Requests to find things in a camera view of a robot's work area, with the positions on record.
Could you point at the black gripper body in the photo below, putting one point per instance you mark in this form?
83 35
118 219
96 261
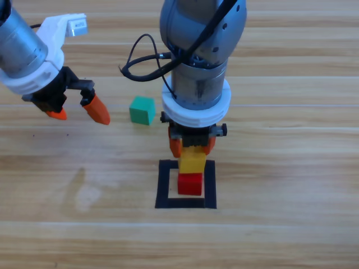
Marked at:
195 137
53 95

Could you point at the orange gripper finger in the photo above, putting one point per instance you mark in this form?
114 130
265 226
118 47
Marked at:
98 112
211 145
175 147
57 114

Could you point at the yellow wooden cube block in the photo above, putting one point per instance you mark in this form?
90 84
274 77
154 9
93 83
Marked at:
192 164

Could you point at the red wooden cube block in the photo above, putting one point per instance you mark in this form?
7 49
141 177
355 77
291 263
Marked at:
190 185

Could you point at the green wooden cube block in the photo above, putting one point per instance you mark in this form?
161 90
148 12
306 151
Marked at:
140 112

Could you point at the black tape square outline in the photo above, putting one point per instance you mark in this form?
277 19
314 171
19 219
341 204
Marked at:
162 193

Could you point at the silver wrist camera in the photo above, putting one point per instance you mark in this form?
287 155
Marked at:
77 28

